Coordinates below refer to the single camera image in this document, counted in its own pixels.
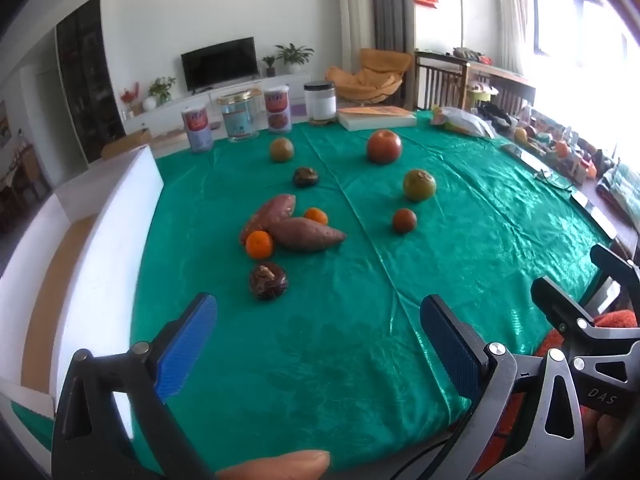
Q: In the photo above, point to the reddish brown passion fruit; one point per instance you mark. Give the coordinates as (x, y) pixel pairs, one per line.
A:
(404, 221)

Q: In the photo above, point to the thick book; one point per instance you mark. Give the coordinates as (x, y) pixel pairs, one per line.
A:
(377, 119)

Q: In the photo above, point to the dark cloth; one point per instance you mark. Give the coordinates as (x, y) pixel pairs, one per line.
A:
(470, 54)

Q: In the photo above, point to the eyeglasses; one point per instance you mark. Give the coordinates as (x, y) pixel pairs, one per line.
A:
(552, 180)

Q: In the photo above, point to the tall red label can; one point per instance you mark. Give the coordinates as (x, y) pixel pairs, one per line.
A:
(278, 110)

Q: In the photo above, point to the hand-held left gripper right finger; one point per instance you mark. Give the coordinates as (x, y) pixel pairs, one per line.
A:
(450, 347)

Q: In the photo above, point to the person's left hand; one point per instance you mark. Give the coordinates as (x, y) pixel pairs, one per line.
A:
(280, 466)

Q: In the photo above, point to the purple sweet potato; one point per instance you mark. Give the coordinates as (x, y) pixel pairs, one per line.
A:
(310, 235)
(267, 212)

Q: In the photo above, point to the flat screen television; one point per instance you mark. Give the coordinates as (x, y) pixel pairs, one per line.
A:
(220, 65)

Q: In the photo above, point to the small tin can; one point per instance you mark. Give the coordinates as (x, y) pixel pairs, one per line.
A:
(197, 130)

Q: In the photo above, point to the red apple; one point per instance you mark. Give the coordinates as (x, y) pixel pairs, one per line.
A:
(384, 146)

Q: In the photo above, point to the framed wall picture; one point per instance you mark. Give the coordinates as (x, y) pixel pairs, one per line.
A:
(4, 125)

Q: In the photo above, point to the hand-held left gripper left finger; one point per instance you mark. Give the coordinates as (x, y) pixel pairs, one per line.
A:
(187, 345)

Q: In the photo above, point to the leafy potted plant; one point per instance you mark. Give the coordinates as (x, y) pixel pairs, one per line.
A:
(161, 89)

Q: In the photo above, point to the wooden railing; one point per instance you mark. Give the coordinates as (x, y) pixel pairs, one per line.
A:
(440, 80)

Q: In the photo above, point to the red flower arrangement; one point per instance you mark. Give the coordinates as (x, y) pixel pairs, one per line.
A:
(130, 96)

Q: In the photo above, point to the white television cabinet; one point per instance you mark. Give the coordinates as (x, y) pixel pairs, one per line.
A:
(165, 112)

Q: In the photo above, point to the pile of toys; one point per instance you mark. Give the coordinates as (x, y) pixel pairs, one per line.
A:
(560, 147)

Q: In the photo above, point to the small potted plant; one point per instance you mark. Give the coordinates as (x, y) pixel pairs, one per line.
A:
(269, 66)

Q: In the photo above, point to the window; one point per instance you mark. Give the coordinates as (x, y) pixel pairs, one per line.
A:
(565, 20)

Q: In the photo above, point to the green tablecloth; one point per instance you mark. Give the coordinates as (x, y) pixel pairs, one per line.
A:
(350, 310)

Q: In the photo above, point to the plastic snack bag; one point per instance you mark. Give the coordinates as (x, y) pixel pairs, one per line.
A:
(462, 121)

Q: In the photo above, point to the dark display cabinet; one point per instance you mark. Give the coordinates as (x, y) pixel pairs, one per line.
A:
(87, 80)

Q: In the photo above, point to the plastic jar black lid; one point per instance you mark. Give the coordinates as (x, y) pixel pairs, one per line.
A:
(320, 102)

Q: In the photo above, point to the white curtain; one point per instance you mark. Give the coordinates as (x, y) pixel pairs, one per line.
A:
(512, 15)

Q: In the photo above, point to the orange lounge chair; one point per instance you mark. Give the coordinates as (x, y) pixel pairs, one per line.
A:
(372, 75)

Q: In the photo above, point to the grey curtain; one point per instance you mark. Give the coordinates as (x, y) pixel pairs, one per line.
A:
(392, 5)

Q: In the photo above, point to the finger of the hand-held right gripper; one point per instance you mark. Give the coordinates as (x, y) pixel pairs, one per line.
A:
(560, 305)
(615, 262)

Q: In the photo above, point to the greenish orange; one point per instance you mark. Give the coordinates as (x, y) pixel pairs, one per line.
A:
(419, 185)
(281, 149)

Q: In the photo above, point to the white foam box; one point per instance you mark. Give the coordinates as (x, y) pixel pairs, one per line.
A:
(125, 200)

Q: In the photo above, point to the glass jar gold lid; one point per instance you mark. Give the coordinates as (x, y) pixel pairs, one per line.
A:
(239, 117)

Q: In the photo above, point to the white standing air conditioner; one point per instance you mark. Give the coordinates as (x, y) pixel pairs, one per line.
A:
(356, 20)

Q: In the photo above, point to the small orange tangerine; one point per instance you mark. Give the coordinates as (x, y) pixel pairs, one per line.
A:
(259, 244)
(316, 216)

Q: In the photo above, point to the large potted plant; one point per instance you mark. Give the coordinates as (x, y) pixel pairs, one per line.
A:
(294, 55)

